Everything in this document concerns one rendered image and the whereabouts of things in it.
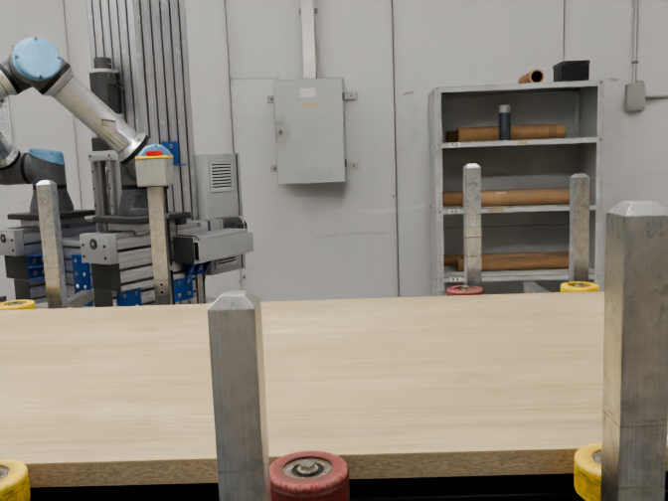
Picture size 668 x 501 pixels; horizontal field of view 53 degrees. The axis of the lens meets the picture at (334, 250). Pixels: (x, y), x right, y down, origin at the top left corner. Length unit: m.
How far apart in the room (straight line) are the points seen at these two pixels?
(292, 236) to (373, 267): 0.54
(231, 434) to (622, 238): 0.32
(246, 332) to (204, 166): 2.14
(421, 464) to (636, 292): 0.31
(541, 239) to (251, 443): 3.86
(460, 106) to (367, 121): 0.57
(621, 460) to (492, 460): 0.21
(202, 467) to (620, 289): 0.45
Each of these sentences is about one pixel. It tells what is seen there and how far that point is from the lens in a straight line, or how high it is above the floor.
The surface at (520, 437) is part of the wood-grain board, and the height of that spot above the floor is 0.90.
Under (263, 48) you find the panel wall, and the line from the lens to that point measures 4.28.
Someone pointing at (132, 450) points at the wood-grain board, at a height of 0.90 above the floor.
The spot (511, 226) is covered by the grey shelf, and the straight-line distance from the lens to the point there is 4.26.
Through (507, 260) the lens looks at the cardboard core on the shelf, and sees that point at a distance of 3.98.
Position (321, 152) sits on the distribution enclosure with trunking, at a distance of 3.96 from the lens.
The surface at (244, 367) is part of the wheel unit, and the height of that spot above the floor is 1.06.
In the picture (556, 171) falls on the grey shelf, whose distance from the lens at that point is 4.30.
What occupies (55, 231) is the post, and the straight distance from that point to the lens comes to 1.72.
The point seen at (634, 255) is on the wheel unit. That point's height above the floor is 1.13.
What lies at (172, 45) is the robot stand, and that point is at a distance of 2.63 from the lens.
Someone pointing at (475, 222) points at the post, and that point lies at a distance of 1.60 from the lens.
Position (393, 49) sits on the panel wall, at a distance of 4.30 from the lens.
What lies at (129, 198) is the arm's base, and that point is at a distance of 2.25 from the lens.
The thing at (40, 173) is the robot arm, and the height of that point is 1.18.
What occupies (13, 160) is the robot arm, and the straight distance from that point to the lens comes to 2.67.
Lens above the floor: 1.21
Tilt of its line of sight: 8 degrees down
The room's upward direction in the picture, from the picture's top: 2 degrees counter-clockwise
